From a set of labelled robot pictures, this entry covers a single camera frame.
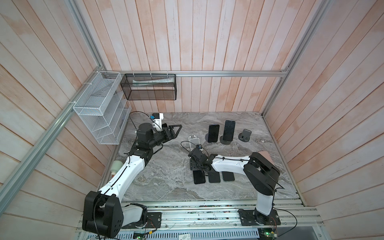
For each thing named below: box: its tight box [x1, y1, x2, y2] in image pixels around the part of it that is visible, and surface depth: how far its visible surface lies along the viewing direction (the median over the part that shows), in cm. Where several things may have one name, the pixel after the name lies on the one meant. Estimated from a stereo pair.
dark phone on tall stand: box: [223, 120, 236, 142], surface depth 100 cm
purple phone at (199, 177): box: [193, 170, 206, 185], surface depth 87 cm
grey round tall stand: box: [219, 135, 231, 145], surface depth 105 cm
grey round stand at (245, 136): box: [238, 128, 252, 142], surface depth 105 cm
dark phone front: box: [208, 171, 221, 183], surface depth 89 cm
